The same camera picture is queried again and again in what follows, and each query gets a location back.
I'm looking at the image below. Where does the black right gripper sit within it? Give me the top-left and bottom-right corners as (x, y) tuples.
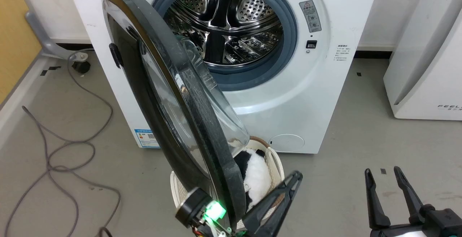
(365, 166), (462, 237)

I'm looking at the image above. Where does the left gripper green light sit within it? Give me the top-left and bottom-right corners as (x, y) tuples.
(176, 171), (303, 237)

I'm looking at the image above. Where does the black round glass washer door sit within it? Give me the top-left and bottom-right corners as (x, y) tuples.
(102, 0), (250, 230)

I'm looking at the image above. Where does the white front-load washing machine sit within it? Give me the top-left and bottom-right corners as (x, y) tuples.
(64, 0), (382, 154)

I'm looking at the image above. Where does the grey rubber door gasket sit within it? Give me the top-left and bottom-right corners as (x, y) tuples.
(152, 0), (298, 91)

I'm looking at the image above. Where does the black round machine foot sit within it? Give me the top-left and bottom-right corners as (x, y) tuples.
(71, 61), (91, 74)

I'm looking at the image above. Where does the black and white plush panda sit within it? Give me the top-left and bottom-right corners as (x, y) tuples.
(233, 148), (272, 213)

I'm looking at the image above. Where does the white plastic laundry basket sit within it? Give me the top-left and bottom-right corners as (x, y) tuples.
(170, 136), (285, 231)

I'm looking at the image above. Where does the round white filter cover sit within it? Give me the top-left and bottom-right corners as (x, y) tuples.
(269, 134), (305, 153)

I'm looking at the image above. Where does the white appliance with grey stripe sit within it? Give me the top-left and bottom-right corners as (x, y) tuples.
(383, 0), (462, 121)

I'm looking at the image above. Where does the blue energy label sticker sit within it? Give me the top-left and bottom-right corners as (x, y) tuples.
(134, 129), (160, 148)

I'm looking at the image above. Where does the steel washer drum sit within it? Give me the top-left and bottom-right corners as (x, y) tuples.
(164, 0), (284, 66)

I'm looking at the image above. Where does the grey warning label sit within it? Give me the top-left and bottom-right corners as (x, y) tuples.
(299, 0), (322, 33)

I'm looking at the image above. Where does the grey caster leg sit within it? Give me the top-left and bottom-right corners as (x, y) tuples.
(25, 11), (89, 61)

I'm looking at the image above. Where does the wooden panel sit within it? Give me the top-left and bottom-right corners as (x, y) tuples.
(0, 0), (42, 104)

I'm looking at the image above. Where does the long grey floor cable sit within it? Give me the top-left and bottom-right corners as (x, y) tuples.
(4, 49), (121, 237)

